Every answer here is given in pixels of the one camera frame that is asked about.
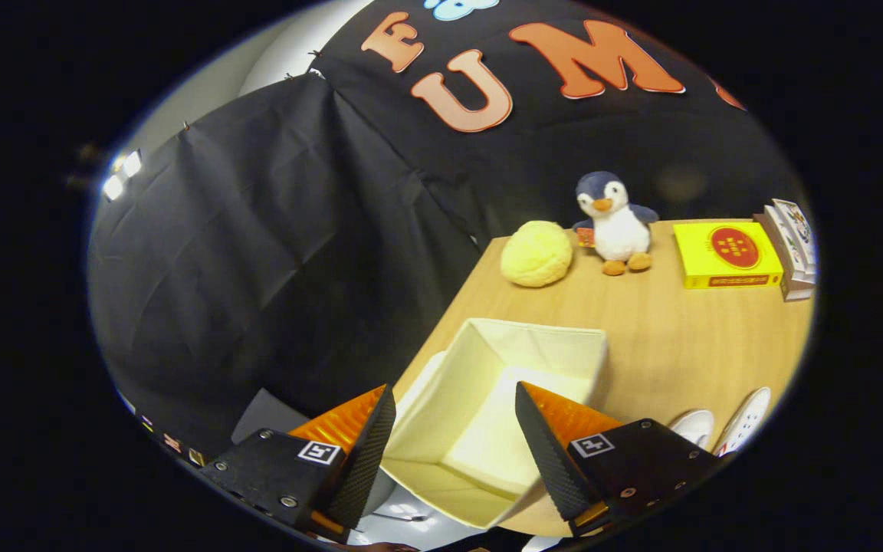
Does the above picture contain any illustrated cover white book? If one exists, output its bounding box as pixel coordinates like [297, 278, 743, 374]
[773, 198, 819, 265]

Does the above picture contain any penguin plush toy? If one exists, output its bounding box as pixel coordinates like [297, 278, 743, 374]
[573, 171, 660, 277]

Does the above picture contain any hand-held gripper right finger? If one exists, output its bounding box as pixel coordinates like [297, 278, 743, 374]
[514, 381, 722, 539]

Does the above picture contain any cream fabric storage box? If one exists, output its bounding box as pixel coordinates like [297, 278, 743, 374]
[379, 317, 609, 531]

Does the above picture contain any yellow book with red circle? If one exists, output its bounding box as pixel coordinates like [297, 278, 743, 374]
[673, 222, 784, 291]

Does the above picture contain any white canvas shoe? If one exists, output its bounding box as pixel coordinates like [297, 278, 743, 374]
[670, 409, 715, 450]
[714, 387, 772, 458]

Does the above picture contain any ceiling light panel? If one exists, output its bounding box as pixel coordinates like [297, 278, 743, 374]
[102, 149, 143, 202]

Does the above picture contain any yellow round plush toy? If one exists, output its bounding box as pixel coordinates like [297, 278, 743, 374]
[501, 221, 573, 288]

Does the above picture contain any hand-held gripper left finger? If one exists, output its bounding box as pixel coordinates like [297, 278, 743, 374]
[199, 383, 398, 545]

